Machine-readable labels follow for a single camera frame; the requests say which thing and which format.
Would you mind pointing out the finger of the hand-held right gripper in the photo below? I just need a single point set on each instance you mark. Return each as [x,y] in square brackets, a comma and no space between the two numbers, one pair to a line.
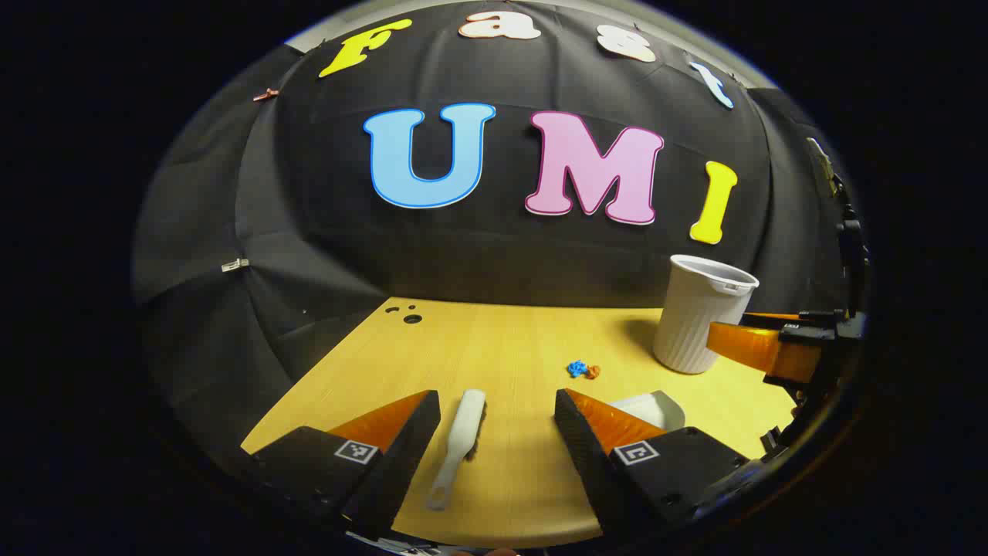
[760,347]
[772,316]

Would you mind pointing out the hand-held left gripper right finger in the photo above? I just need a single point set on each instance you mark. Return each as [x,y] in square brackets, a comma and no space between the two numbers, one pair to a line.
[587,455]

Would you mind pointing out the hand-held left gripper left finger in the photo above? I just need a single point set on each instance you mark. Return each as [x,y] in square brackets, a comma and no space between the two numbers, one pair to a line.
[405,455]

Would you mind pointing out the small white broom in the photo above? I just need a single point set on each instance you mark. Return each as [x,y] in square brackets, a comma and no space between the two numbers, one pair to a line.
[467,421]

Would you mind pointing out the white ribbed garbage bin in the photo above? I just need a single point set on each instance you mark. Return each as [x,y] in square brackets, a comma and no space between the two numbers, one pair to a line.
[691,324]

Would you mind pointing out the white dustpan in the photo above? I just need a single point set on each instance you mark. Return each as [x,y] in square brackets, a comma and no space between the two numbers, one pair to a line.
[656,408]

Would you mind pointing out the blue paper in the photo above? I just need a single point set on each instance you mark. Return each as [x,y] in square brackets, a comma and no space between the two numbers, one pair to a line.
[576,368]

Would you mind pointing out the wooden desktop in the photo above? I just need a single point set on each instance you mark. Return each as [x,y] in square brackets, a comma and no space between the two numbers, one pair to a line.
[509,340]

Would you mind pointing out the black backdrop cloth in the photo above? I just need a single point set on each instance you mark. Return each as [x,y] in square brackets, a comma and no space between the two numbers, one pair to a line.
[502,255]

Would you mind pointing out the white cloth clip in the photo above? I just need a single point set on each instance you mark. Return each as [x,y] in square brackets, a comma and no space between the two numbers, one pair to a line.
[235,265]

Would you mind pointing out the orange cloth clip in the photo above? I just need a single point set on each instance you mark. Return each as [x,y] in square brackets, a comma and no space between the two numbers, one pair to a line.
[266,94]

